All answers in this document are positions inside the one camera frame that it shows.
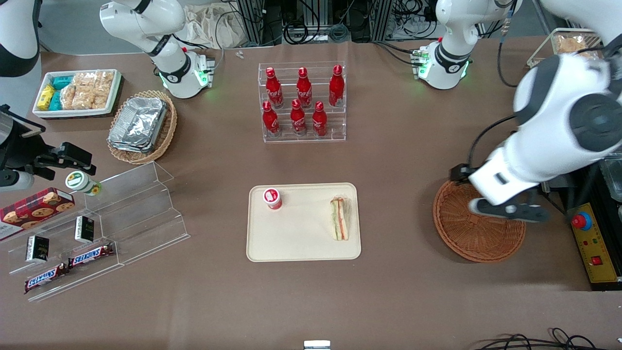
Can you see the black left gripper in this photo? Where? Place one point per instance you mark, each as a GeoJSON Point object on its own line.
{"type": "Point", "coordinates": [458, 172]}

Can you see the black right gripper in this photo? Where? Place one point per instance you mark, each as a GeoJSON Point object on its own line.
{"type": "Point", "coordinates": [18, 151]}

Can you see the triangle sandwich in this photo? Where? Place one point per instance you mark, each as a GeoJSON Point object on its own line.
{"type": "Point", "coordinates": [340, 218]}

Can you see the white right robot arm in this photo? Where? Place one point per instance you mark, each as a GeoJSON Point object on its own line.
{"type": "Point", "coordinates": [170, 68]}

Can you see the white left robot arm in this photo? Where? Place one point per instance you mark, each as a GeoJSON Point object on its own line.
{"type": "Point", "coordinates": [549, 141]}

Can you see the round brown wicker basket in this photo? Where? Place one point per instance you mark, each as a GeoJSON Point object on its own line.
{"type": "Point", "coordinates": [476, 240]}

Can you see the oval light wicker basket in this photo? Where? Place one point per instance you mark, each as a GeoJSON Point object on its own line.
{"type": "Point", "coordinates": [167, 131]}

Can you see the beige plastic tray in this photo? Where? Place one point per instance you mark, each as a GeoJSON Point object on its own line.
{"type": "Point", "coordinates": [301, 238]}

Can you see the green lidded white cup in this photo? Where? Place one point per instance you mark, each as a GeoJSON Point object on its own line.
{"type": "Point", "coordinates": [80, 182]}

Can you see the white rectangular snack bin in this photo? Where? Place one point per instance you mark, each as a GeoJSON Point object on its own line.
{"type": "Point", "coordinates": [77, 113]}

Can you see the clear rice cracker bag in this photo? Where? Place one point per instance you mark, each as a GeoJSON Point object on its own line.
{"type": "Point", "coordinates": [84, 99]}
{"type": "Point", "coordinates": [69, 97]}
{"type": "Point", "coordinates": [104, 87]}
{"type": "Point", "coordinates": [85, 80]}

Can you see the teal snack packet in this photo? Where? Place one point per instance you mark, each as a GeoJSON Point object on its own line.
{"type": "Point", "coordinates": [55, 101]}
{"type": "Point", "coordinates": [62, 82]}

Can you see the red plaid cookie box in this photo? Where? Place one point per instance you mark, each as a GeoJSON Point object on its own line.
{"type": "Point", "coordinates": [34, 209]}

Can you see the small black snack box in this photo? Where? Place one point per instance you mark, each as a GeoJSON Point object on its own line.
{"type": "Point", "coordinates": [37, 249]}
{"type": "Point", "coordinates": [84, 229]}

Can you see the stacked aluminium foil trays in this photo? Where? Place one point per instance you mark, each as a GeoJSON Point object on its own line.
{"type": "Point", "coordinates": [138, 124]}

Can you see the yellow snack packet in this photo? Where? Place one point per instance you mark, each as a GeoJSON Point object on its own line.
{"type": "Point", "coordinates": [46, 97]}

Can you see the clear acrylic stepped shelf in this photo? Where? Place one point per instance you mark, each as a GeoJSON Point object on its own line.
{"type": "Point", "coordinates": [141, 214]}

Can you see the Snickers chocolate bar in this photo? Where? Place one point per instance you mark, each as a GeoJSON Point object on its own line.
{"type": "Point", "coordinates": [91, 255]}
{"type": "Point", "coordinates": [46, 278]}

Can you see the red emergency stop button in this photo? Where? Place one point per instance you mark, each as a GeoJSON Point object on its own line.
{"type": "Point", "coordinates": [582, 221]}

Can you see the black yellow control box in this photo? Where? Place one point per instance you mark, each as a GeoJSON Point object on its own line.
{"type": "Point", "coordinates": [595, 243]}

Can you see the red cola bottle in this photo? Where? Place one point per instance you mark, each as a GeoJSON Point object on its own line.
{"type": "Point", "coordinates": [319, 121]}
{"type": "Point", "coordinates": [298, 120]}
{"type": "Point", "coordinates": [304, 90]}
{"type": "Point", "coordinates": [270, 121]}
{"type": "Point", "coordinates": [336, 90]}
{"type": "Point", "coordinates": [274, 90]}

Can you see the clear acrylic bottle rack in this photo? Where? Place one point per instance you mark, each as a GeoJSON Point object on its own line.
{"type": "Point", "coordinates": [301, 138]}

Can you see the clear fried snack bag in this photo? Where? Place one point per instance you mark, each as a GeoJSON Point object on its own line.
{"type": "Point", "coordinates": [571, 43]}

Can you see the beige cloth bag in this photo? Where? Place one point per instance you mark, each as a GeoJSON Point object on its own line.
{"type": "Point", "coordinates": [209, 26]}

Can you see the red white lidded cup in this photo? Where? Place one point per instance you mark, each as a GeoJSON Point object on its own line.
{"type": "Point", "coordinates": [272, 198]}

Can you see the small white edge block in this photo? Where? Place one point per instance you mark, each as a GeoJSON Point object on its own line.
{"type": "Point", "coordinates": [317, 345]}

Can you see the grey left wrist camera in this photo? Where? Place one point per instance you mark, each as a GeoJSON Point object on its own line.
{"type": "Point", "coordinates": [510, 211]}

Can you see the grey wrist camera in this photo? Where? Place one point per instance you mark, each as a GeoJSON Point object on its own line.
{"type": "Point", "coordinates": [510, 211]}
{"type": "Point", "coordinates": [14, 181]}

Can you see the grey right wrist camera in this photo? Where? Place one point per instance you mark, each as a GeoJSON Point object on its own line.
{"type": "Point", "coordinates": [14, 181]}

